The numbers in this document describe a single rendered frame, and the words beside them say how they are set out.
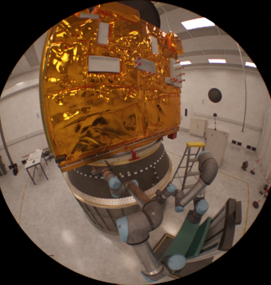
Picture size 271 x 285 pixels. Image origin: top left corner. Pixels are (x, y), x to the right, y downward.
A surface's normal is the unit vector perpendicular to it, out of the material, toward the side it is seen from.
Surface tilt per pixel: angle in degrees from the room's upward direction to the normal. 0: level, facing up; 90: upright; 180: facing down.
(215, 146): 90
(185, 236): 0
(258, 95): 90
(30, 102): 90
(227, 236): 0
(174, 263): 8
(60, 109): 88
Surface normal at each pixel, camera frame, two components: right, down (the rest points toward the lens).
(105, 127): 0.62, 0.25
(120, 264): -0.04, -0.93
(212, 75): -0.77, 0.27
